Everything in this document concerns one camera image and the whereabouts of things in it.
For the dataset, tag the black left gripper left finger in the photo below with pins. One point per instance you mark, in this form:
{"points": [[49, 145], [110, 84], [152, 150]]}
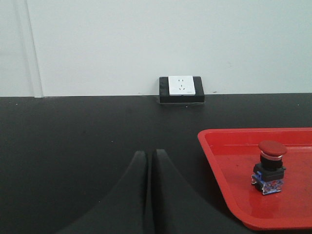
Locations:
{"points": [[122, 210]]}

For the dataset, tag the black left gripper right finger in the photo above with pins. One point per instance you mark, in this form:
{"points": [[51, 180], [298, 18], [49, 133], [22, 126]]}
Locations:
{"points": [[178, 209]]}

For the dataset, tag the red mushroom push button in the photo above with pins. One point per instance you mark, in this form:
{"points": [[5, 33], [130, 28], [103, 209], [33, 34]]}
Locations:
{"points": [[268, 174]]}

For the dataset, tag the red plastic tray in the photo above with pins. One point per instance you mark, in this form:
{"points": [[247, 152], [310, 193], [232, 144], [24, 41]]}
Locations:
{"points": [[259, 202]]}

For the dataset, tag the black white power outlet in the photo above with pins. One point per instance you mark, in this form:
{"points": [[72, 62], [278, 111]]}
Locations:
{"points": [[181, 89]]}

